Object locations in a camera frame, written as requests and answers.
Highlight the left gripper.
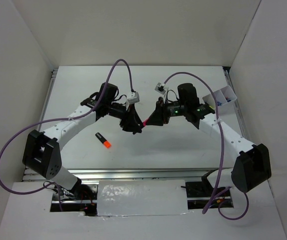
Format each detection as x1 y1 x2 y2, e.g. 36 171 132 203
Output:
106 101 142 134

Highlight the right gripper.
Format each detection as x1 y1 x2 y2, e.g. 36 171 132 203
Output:
146 96 188 126

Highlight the pink highlighter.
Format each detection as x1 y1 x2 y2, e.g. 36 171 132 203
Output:
142 119 148 127

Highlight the orange highlighter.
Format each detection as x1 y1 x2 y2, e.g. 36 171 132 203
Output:
95 132 112 149

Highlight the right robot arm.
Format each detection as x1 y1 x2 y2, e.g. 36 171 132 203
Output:
144 83 272 193

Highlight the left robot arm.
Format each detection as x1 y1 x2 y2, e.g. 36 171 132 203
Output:
22 83 144 200

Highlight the white divided container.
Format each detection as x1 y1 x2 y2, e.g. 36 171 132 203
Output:
202 85 237 116

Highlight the white cover plate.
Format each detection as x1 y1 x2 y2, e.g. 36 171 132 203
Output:
97 179 188 217

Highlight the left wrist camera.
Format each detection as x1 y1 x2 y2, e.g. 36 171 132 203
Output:
126 91 140 105

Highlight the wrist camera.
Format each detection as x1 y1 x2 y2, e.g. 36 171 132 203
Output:
154 82 169 95
126 91 140 105

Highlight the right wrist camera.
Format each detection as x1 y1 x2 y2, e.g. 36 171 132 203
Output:
154 82 169 95

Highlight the aluminium frame rail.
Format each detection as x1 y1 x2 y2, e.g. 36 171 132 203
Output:
69 168 214 182

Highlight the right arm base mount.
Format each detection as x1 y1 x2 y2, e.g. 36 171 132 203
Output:
181 176 233 210

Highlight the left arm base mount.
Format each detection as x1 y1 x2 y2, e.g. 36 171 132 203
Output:
50 184 98 217

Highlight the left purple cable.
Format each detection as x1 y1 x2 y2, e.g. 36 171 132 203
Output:
0 58 135 212

